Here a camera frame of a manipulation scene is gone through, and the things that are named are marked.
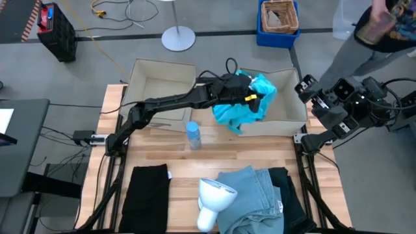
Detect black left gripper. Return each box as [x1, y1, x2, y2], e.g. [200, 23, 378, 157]
[214, 73, 264, 113]

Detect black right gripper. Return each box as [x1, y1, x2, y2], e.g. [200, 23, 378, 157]
[294, 74, 341, 113]

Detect turquoise shirt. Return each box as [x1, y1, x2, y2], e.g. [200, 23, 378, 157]
[211, 70, 278, 135]

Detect light blue jeans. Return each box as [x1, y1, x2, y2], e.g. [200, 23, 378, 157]
[214, 164, 285, 234]

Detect dark denim jeans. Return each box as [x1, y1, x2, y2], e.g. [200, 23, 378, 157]
[268, 166, 318, 234]

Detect black garment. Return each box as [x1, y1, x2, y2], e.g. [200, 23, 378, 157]
[118, 163, 172, 234]

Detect plain beige fabric bin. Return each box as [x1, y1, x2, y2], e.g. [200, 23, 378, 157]
[239, 67, 309, 138]

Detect person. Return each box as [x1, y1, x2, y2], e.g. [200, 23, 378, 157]
[318, 0, 416, 92]

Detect blue plastic crate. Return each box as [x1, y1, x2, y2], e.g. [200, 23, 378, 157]
[255, 0, 302, 49]

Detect light blue Febreze spray bottle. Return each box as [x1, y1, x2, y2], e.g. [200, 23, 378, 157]
[185, 120, 202, 151]

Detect wicker basket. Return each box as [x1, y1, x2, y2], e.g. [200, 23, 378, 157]
[261, 0, 300, 35]

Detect grey round-base pole stand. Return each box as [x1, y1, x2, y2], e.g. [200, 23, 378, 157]
[161, 0, 197, 52]

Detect white gooseneck desk lamp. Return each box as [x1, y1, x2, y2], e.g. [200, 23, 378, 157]
[196, 177, 238, 233]

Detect white power strip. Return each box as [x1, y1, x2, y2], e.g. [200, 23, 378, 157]
[89, 133, 110, 146]

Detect black power adapter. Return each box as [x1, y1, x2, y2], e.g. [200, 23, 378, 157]
[71, 129, 97, 146]

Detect black toolbox red top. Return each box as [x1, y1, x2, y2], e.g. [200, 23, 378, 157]
[36, 2, 79, 63]

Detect grey desk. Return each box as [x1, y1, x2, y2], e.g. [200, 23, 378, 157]
[0, 98, 51, 198]

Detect black hazard-striped floor mat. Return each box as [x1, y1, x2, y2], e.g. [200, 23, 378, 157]
[0, 0, 42, 43]

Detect white paper sheet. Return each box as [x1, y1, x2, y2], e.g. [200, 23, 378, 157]
[0, 108, 15, 135]

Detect dark flat device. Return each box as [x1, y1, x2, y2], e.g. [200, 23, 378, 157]
[0, 132, 19, 147]

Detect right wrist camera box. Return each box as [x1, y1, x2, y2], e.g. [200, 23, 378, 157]
[333, 77, 357, 100]

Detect beige fabric bin brown handle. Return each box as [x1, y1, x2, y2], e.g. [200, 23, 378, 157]
[119, 58, 197, 133]

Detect yellow extension cord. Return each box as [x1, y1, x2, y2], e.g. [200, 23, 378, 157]
[90, 0, 108, 18]

